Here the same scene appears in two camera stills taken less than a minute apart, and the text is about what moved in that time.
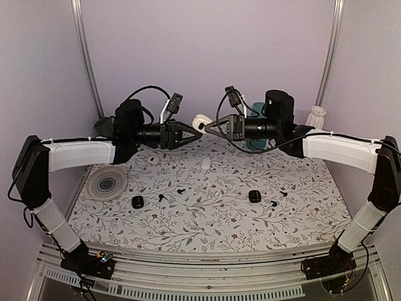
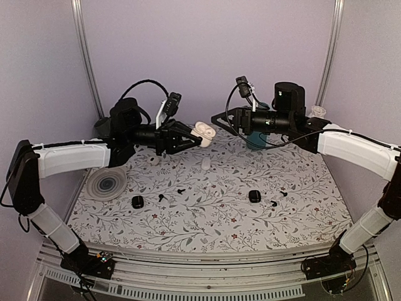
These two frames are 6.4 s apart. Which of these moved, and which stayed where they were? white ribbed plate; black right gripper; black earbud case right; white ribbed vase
Moved: black right gripper
Stayed: white ribbed vase; white ribbed plate; black earbud case right
